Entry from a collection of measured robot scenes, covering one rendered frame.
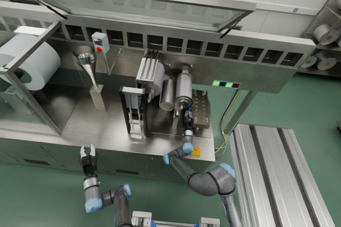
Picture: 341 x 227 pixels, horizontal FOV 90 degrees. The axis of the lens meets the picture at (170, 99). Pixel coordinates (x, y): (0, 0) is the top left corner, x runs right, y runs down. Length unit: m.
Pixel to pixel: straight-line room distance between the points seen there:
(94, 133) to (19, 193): 1.34
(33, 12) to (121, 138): 1.11
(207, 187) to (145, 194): 1.38
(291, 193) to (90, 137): 1.48
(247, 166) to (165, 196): 2.06
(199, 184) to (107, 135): 0.89
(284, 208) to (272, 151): 0.07
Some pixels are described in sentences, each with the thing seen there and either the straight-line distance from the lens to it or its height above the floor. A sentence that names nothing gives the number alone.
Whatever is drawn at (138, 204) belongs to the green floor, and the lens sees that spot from 2.28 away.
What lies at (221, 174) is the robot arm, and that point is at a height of 1.32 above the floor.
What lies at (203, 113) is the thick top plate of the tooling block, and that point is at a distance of 1.57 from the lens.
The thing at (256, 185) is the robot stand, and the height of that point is 2.03.
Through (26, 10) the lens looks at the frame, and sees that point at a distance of 1.69.
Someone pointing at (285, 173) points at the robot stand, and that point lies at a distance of 0.29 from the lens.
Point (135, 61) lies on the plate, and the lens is 1.53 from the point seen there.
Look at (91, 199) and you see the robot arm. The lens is 1.06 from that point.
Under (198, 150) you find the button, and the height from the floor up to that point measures 0.92.
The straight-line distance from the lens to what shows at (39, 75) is 1.42.
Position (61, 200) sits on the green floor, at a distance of 2.49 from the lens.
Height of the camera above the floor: 2.25
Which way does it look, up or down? 50 degrees down
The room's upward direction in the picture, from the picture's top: 8 degrees clockwise
